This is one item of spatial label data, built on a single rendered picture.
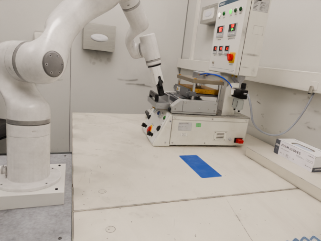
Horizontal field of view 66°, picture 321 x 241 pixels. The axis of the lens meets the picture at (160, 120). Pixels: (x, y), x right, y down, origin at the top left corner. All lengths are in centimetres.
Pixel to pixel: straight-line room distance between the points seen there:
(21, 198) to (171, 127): 76
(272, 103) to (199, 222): 110
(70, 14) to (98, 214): 62
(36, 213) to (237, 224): 57
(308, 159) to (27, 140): 109
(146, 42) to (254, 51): 56
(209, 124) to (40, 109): 87
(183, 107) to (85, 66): 162
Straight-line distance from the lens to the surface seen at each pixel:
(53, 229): 74
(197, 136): 135
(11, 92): 84
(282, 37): 173
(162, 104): 130
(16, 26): 275
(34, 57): 74
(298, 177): 117
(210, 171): 111
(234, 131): 145
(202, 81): 133
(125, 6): 119
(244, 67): 140
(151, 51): 133
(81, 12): 92
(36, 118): 80
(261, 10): 145
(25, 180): 85
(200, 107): 132
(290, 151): 132
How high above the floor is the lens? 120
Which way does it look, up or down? 14 degrees down
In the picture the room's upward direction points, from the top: 6 degrees clockwise
